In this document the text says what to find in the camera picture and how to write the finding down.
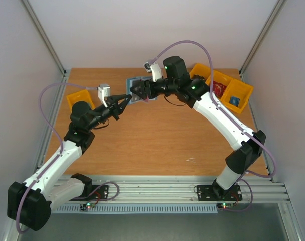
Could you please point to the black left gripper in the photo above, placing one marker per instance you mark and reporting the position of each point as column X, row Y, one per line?
column 116, row 108

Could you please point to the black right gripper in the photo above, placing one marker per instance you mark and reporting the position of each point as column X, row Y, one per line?
column 148, row 89

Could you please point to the teal leather card holder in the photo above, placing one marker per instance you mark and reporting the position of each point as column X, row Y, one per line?
column 130, row 82

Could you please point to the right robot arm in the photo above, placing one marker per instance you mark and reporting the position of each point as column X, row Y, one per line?
column 196, row 94

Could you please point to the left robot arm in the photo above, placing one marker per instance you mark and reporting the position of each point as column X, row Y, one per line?
column 31, row 202

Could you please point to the red cards in bin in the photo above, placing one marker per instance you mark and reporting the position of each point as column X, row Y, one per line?
column 218, row 89

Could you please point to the blue card in bin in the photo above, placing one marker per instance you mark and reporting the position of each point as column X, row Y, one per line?
column 234, row 101

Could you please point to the small yellow bin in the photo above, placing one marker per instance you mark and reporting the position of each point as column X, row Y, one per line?
column 82, row 95

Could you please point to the black items in bin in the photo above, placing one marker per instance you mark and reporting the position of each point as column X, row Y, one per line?
column 199, row 77

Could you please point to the yellow three-compartment bin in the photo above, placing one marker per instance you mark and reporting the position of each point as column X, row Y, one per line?
column 232, row 93

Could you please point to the left circuit board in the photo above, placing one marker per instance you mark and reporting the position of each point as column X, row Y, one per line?
column 87, row 206

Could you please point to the circuit board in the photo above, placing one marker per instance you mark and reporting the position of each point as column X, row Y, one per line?
column 87, row 206
column 225, row 205

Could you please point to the right circuit board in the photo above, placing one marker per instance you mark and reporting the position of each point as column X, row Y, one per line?
column 225, row 205

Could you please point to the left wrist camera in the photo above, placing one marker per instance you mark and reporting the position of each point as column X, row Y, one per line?
column 104, row 93

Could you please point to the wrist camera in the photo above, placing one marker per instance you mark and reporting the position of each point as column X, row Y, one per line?
column 153, row 68
column 104, row 93

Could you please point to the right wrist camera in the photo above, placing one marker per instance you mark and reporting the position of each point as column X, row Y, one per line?
column 153, row 68

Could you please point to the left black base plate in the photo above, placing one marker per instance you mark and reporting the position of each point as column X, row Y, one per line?
column 102, row 192

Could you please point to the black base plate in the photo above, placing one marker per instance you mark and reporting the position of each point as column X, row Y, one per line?
column 206, row 193
column 102, row 192

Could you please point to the grey slotted cable duct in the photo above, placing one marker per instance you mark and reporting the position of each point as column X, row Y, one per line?
column 106, row 208

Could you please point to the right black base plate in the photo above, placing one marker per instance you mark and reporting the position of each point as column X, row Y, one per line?
column 206, row 193

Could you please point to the aluminium frame rail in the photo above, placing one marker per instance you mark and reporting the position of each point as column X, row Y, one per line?
column 179, row 189

